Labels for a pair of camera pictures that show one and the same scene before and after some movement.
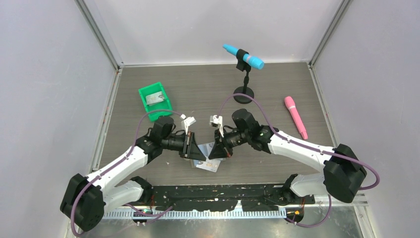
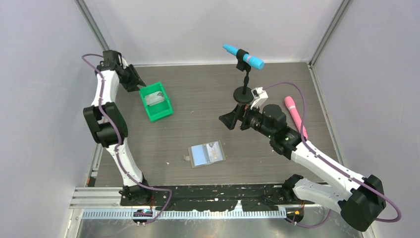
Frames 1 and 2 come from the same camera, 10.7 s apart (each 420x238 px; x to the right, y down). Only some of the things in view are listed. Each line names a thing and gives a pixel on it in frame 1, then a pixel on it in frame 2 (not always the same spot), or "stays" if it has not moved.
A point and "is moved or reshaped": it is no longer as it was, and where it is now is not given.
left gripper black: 193,151 → 132,86
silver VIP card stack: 154,98 stays
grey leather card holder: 205,149 is moved or reshaped
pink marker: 289,102 stays
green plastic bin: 156,101 stays
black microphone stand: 241,65 stays
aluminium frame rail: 358,200 stays
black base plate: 205,198 stays
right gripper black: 219,150 → 230,119
